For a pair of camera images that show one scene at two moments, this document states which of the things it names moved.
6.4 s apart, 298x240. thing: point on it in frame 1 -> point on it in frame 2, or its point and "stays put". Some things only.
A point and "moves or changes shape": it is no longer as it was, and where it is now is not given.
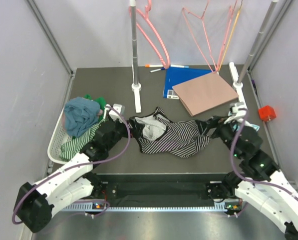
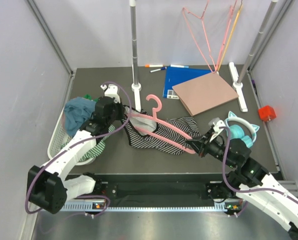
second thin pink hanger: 223,42 stays put
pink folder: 204,92 stays put
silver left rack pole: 133,4 stays put
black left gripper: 137,127 -> 122,109
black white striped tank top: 157,133 moves or changes shape
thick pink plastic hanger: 145,15 -> 154,120
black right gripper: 217,121 -> 203,144
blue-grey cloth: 80,113 stays put
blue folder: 176,76 stays put
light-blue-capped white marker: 179,66 stays put
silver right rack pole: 258,40 stays put
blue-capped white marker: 161,68 stays put
